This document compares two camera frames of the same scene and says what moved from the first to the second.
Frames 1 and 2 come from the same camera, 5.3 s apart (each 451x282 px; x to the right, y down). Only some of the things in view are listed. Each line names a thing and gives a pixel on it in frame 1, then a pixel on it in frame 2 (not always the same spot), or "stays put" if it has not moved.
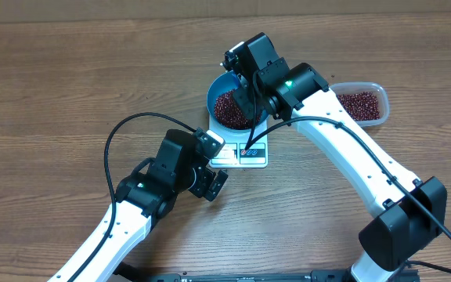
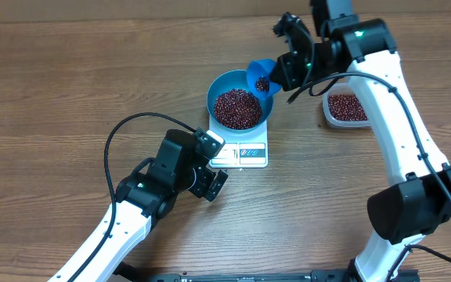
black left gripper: x=201 y=188 stays put
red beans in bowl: x=231 y=114 stays put
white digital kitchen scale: x=233 y=153 stays put
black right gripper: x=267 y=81 -> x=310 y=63
